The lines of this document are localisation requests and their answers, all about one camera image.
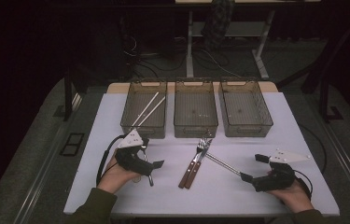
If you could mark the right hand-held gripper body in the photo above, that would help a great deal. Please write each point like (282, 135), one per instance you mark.
(275, 182)

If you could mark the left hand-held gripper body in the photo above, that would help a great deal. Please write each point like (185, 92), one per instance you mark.
(132, 158)

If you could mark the white chopstick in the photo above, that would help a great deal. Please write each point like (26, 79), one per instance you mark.
(152, 111)
(146, 107)

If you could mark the smoky clear plastic bin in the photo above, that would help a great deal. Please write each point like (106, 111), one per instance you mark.
(194, 109)
(244, 109)
(127, 102)

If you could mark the person's left hand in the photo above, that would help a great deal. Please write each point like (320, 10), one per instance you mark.
(113, 177)

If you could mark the person's right hand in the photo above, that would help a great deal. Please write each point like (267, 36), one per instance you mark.
(297, 197)

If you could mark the white table cover sheet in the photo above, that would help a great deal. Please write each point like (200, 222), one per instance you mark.
(163, 199)

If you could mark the black metal stand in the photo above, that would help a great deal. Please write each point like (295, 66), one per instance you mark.
(67, 99)
(324, 102)

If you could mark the camouflage cloth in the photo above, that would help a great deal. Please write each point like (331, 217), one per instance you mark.
(217, 21)

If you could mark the white desk frame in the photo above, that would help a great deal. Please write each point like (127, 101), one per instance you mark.
(190, 46)

